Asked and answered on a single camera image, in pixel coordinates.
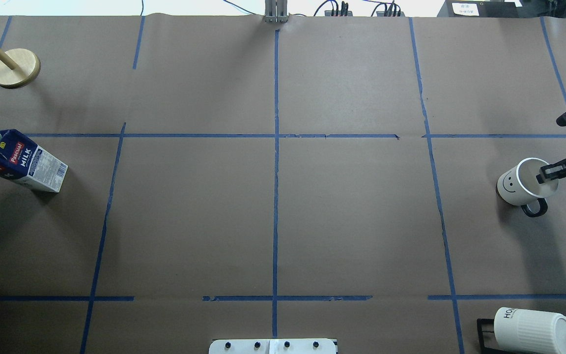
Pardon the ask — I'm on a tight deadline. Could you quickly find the white smiley face mug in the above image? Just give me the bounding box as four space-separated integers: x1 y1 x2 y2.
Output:
496 157 560 218

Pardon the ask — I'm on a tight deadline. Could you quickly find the white ribbed cup on rack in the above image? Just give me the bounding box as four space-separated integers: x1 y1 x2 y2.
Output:
493 307 566 354

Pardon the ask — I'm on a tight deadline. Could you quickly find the blue white milk carton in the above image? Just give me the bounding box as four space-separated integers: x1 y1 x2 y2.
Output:
0 129 69 193

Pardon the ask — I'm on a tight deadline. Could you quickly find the black box with label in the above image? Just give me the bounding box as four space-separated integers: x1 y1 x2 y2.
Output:
436 0 520 18

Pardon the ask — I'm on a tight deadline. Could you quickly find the wooden mug tree stand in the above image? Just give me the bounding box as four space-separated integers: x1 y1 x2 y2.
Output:
0 48 41 89

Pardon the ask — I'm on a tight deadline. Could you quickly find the black wire cup rack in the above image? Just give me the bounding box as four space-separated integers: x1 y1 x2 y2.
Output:
476 318 509 354

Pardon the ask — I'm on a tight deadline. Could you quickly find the aluminium frame post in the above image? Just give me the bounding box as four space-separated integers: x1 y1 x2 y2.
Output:
263 0 289 23

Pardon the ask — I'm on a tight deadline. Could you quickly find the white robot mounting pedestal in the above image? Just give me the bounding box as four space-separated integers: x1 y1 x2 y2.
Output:
208 338 339 354

